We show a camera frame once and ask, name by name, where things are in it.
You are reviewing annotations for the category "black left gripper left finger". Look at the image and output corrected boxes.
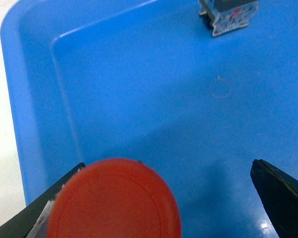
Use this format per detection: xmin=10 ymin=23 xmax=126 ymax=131
xmin=0 ymin=163 xmax=85 ymax=238

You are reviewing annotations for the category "red mushroom push button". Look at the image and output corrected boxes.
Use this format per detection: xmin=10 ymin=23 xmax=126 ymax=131
xmin=47 ymin=158 xmax=182 ymax=238

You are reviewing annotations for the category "green mushroom push button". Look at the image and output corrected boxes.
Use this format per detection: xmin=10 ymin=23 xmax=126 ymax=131
xmin=199 ymin=0 xmax=260 ymax=37

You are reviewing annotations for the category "blue plastic tray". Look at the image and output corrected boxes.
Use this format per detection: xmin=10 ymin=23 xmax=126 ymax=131
xmin=0 ymin=0 xmax=298 ymax=238

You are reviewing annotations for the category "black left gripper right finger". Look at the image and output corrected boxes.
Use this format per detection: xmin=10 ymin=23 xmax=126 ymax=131
xmin=250 ymin=160 xmax=298 ymax=238

